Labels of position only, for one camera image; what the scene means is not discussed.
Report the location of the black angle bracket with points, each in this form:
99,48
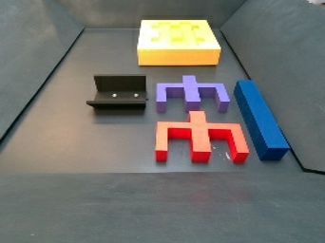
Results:
119,91

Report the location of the blue long rectangular block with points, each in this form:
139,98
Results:
265,132

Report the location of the yellow slotted board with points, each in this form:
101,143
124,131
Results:
176,42

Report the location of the purple fork-shaped block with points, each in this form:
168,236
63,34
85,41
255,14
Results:
192,92

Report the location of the red fork-shaped block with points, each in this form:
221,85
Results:
200,132

